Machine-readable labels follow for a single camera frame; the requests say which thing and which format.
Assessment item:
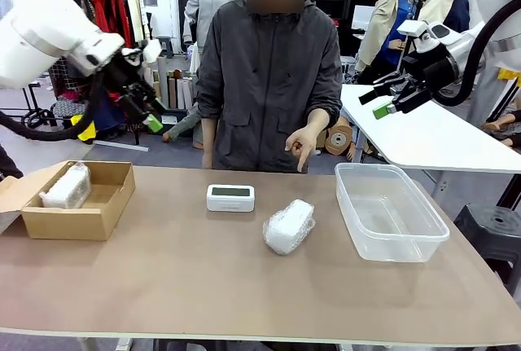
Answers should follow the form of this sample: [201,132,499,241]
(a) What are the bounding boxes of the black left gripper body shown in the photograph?
[103,47,147,99]

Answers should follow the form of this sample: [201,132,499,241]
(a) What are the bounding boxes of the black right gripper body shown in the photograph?
[401,51,459,96]

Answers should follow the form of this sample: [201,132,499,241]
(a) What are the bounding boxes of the white digital clock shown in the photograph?
[206,183,256,213]

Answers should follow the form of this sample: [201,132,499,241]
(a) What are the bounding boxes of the bubble clock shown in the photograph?
[38,162,92,209]
[262,199,317,257]

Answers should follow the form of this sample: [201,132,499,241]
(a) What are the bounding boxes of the person's left forearm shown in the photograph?
[305,108,331,129]

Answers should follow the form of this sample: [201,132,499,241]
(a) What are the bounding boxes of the person's right forearm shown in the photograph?
[201,116,217,153]

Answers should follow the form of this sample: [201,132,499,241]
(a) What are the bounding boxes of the person's left hand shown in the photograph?
[284,125,321,173]

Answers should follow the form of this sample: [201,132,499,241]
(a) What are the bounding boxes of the black clothes rack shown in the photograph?
[0,0,143,147]

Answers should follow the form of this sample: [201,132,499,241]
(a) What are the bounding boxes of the mannequin arm with grey sleeve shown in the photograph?
[162,102,203,143]

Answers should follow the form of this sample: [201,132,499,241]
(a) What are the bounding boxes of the black storage bin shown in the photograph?
[158,107,196,137]

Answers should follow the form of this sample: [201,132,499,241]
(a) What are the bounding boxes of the tall white paper roll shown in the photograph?
[157,55,170,104]

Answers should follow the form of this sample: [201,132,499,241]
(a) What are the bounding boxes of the long metal bar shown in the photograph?
[93,138,151,152]

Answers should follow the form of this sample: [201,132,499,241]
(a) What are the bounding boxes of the white crate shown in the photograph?
[339,55,359,83]

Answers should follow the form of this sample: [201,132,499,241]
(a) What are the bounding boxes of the small black stool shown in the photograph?
[156,36,174,59]

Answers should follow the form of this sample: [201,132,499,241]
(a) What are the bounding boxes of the white table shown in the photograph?
[339,81,521,205]

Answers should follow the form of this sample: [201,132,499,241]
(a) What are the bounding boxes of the brown cardboard spool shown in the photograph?
[324,116,354,159]

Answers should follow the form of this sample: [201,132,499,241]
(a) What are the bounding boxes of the red hanging dress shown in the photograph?
[90,0,134,49]

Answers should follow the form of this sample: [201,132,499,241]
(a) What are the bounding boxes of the cream hanging garment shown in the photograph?
[125,0,147,49]

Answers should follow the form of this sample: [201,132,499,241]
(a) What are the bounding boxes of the patterned fabric pile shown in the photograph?
[52,96,89,118]

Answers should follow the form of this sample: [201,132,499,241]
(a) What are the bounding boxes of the mannequin in beige coat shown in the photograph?
[356,0,428,83]

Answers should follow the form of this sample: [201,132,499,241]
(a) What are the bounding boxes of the yellow cloth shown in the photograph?
[70,114,98,143]

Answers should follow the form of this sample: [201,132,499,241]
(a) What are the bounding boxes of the white monitor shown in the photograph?
[350,4,378,31]

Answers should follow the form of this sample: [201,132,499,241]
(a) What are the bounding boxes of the bare mannequin legs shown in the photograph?
[482,108,521,148]

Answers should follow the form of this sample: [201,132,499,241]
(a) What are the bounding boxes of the mannequin in grey hoodie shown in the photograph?
[182,0,241,59]

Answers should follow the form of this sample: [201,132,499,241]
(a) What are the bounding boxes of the clear plastic container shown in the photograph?
[334,162,451,264]

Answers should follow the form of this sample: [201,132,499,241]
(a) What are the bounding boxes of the person in grey jacket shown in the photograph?
[194,0,344,173]

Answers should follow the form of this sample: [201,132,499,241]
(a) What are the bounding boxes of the brown cardboard box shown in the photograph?
[0,159,137,242]

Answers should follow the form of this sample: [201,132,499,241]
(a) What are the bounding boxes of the bystander in black clothes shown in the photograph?
[0,143,24,183]

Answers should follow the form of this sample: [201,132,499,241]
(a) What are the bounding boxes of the large black plastic stool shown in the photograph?
[452,203,521,297]

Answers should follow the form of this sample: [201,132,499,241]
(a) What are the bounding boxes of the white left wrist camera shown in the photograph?
[121,39,163,64]

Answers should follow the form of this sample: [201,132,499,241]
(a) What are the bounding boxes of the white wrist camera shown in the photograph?
[396,20,428,37]
[121,39,163,64]

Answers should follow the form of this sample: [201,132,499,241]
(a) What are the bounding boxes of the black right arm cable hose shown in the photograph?
[431,0,521,107]

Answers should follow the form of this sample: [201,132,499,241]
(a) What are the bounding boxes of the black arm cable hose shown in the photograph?
[0,69,107,143]
[431,0,521,107]

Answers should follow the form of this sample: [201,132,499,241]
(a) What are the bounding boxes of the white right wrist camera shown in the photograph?
[396,20,428,37]

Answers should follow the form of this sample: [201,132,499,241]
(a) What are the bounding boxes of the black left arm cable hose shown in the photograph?
[0,69,107,143]

